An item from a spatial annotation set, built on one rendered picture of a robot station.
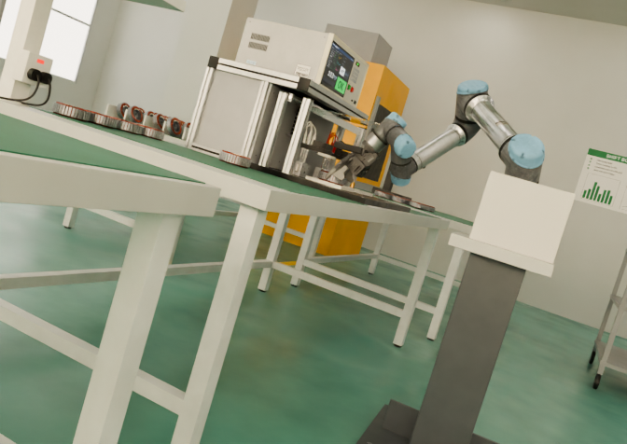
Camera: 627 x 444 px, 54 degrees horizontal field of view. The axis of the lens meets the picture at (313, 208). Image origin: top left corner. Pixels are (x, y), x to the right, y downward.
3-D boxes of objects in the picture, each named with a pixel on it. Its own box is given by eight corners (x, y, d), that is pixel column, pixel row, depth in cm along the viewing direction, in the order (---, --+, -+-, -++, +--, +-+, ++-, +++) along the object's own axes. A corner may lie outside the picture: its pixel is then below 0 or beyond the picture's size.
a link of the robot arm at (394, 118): (399, 117, 221) (390, 106, 227) (378, 139, 223) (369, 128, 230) (411, 129, 226) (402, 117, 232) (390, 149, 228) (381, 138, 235)
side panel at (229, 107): (247, 167, 229) (271, 84, 227) (243, 166, 226) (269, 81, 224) (188, 148, 239) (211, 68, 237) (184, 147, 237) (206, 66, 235)
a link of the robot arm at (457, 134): (465, 128, 256) (382, 179, 234) (467, 104, 249) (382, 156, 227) (488, 138, 249) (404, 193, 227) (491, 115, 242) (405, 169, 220)
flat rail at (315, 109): (361, 136, 278) (363, 130, 277) (307, 109, 221) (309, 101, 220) (358, 135, 278) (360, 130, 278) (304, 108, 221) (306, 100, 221)
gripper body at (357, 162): (354, 177, 228) (376, 154, 225) (339, 160, 231) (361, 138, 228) (360, 179, 235) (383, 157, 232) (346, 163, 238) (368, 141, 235)
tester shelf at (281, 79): (366, 125, 280) (369, 116, 280) (307, 91, 218) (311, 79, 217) (283, 104, 297) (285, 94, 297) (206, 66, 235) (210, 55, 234)
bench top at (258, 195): (447, 229, 339) (450, 221, 339) (265, 211, 136) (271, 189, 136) (290, 179, 378) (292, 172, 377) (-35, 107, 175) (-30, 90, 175)
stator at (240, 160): (245, 168, 205) (248, 158, 205) (214, 159, 206) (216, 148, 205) (252, 169, 216) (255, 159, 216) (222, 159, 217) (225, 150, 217)
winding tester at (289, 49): (355, 109, 271) (369, 64, 270) (318, 86, 231) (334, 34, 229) (280, 90, 286) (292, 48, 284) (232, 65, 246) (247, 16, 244)
